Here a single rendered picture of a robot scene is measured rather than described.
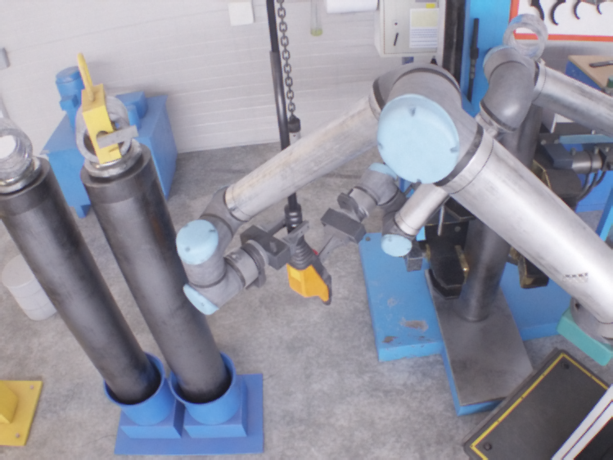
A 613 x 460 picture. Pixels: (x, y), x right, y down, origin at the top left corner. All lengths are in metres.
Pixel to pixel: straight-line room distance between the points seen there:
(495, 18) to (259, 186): 1.42
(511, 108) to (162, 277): 1.09
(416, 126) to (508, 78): 0.61
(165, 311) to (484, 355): 1.51
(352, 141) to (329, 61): 2.93
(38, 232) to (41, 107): 2.90
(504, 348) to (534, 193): 1.80
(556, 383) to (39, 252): 2.05
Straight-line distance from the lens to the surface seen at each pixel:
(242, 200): 1.06
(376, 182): 1.50
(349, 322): 2.69
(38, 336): 3.21
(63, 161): 3.62
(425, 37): 2.54
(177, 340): 1.77
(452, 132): 0.66
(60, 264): 1.61
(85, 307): 1.74
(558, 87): 1.39
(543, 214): 0.77
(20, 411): 2.93
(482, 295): 2.40
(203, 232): 1.04
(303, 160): 0.94
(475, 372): 2.40
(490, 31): 2.17
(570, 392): 2.26
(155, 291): 1.57
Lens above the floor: 2.15
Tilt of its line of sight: 42 degrees down
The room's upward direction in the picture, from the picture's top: 6 degrees counter-clockwise
